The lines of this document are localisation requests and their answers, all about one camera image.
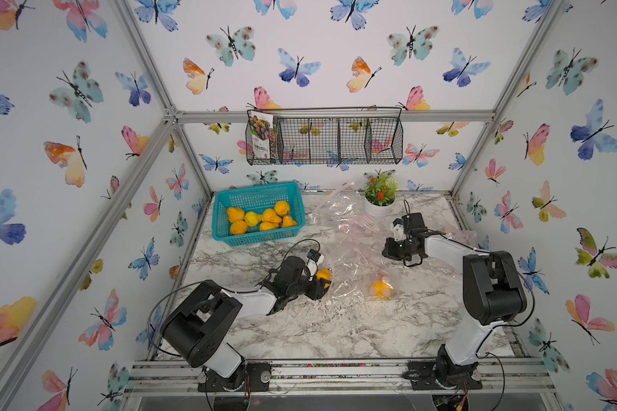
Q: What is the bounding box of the yellow pear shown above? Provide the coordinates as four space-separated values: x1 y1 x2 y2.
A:
230 220 249 236
370 276 394 299
316 269 332 289
262 208 283 224
282 215 298 228

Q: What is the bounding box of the yellow-green pear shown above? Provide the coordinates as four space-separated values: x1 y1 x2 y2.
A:
244 212 264 228

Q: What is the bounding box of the orange pear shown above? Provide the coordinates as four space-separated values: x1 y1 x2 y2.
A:
226 207 245 224

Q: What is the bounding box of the clear zip-top bag with pears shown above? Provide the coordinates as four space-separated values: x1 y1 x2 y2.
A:
443 225 489 252

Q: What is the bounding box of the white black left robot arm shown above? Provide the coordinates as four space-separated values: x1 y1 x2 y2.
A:
159 249 332 384

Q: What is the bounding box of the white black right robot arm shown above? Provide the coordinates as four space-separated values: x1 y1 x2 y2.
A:
382 212 528 387

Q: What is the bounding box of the clear bag of lemons front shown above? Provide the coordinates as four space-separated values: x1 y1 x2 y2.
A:
318 231 394 308

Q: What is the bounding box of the white pot artificial plant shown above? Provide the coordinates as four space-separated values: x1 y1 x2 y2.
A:
363 170 399 217

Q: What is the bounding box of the teal plastic basket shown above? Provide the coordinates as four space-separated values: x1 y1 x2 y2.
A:
212 183 306 247

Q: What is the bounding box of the seed packet in basket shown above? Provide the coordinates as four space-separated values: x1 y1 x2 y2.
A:
249 111 275 160

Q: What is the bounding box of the black wire wall basket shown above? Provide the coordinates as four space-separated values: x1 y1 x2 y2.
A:
245 106 404 167

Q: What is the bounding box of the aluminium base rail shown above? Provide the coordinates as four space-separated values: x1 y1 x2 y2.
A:
125 357 555 397

